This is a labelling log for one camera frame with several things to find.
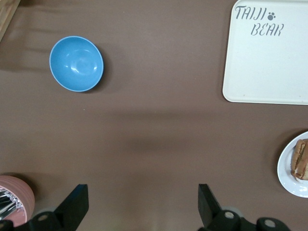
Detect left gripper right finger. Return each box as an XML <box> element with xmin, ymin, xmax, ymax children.
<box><xmin>197</xmin><ymin>183</ymin><xmax>293</xmax><ymax>231</ymax></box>

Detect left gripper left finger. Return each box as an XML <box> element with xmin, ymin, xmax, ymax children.
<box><xmin>0</xmin><ymin>184</ymin><xmax>89</xmax><ymax>231</ymax></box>

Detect round white plate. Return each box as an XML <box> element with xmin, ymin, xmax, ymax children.
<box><xmin>277</xmin><ymin>131</ymin><xmax>308</xmax><ymax>198</ymax></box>

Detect brown bread slice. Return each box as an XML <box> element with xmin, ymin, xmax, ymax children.
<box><xmin>290</xmin><ymin>139</ymin><xmax>304</xmax><ymax>179</ymax></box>
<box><xmin>299</xmin><ymin>138</ymin><xmax>308</xmax><ymax>181</ymax></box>

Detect pink ribbed bowl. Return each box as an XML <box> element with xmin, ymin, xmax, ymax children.
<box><xmin>0</xmin><ymin>175</ymin><xmax>36</xmax><ymax>228</ymax></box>

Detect clear crinkled plastic pieces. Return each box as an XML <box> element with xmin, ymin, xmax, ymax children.
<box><xmin>0</xmin><ymin>189</ymin><xmax>22</xmax><ymax>210</ymax></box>

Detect steel ladle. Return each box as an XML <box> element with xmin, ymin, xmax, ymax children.
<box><xmin>0</xmin><ymin>194</ymin><xmax>15</xmax><ymax>219</ymax></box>

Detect blue bowl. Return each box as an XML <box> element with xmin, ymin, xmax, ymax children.
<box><xmin>49</xmin><ymin>35</ymin><xmax>104</xmax><ymax>93</ymax></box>

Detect cream bear print tray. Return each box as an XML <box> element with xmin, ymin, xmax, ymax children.
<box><xmin>222</xmin><ymin>0</ymin><xmax>308</xmax><ymax>106</ymax></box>

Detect wooden cup rack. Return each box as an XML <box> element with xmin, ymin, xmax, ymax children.
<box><xmin>0</xmin><ymin>0</ymin><xmax>21</xmax><ymax>41</ymax></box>

